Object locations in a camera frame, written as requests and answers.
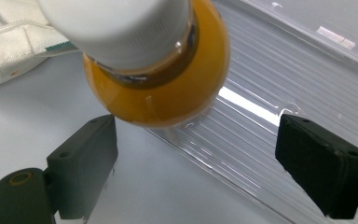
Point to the white cloth bag teal stitching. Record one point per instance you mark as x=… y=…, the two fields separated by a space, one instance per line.
x=12 y=46

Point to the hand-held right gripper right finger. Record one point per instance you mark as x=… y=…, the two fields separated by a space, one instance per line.
x=323 y=168

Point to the clear ribbed plastic container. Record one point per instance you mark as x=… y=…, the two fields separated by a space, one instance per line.
x=261 y=81

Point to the orange juice bottle white cap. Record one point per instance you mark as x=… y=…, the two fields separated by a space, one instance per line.
x=155 y=77

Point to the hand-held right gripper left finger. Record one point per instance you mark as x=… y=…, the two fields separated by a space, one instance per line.
x=80 y=168

